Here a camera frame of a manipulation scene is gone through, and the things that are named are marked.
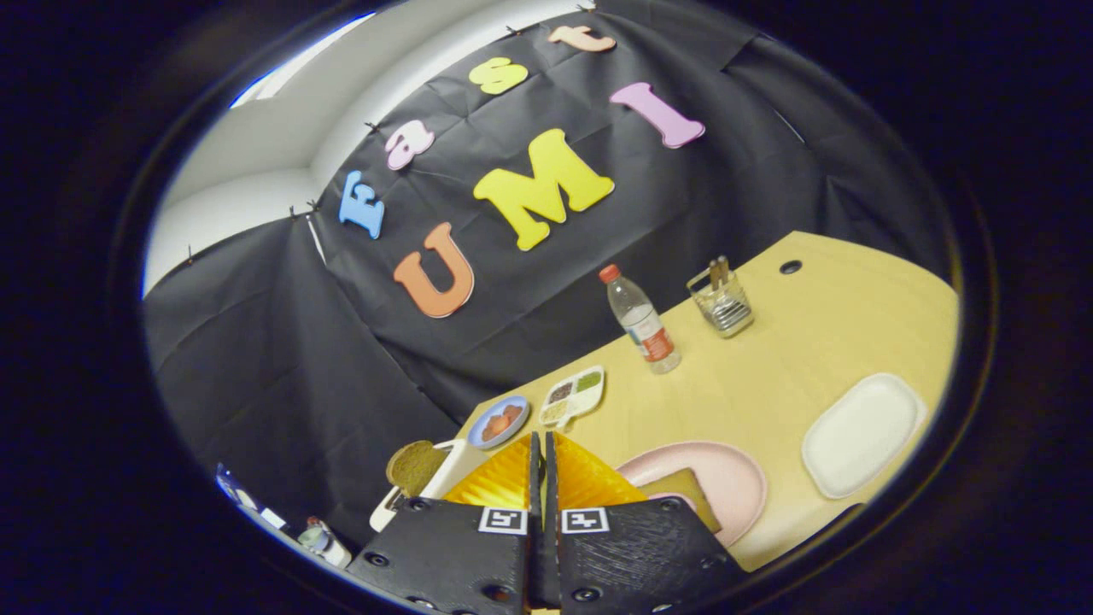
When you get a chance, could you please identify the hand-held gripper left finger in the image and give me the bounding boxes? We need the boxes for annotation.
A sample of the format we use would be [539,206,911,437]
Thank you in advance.
[344,430,545,615]

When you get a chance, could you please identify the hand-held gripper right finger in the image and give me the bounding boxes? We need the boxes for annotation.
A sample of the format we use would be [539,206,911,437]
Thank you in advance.
[545,430,752,615]

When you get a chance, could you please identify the brown toast bread slice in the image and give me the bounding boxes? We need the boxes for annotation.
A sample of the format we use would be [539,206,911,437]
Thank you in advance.
[385,441,449,498]

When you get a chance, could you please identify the white toaster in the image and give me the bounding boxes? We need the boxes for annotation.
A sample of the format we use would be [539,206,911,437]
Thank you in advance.
[369,438,492,533]

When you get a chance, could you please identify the blue plate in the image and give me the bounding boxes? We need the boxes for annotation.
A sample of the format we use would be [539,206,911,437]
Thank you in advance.
[466,395,531,451]

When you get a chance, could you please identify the small white container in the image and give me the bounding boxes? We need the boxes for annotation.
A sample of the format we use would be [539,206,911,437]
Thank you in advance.
[297,516,353,569]

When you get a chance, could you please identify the pink plate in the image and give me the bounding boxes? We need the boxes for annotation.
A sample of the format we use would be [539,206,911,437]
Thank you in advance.
[615,441,768,548]

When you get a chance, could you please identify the red tomato slices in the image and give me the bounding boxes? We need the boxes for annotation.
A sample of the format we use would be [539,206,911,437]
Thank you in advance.
[481,404,523,442]

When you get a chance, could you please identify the white divided seasoning tray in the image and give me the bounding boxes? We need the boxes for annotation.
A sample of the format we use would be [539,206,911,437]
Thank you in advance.
[538,366,606,431]

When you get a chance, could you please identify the clear plastic water bottle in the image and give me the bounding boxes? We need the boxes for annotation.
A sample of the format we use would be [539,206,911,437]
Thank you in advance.
[598,264,682,376]

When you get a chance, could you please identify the white rectangular plate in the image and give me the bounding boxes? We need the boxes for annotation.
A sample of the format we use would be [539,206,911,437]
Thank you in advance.
[801,372,928,501]

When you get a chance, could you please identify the wire mesh cutlery holder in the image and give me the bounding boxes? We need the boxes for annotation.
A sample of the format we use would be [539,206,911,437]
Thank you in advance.
[687,269,756,339]

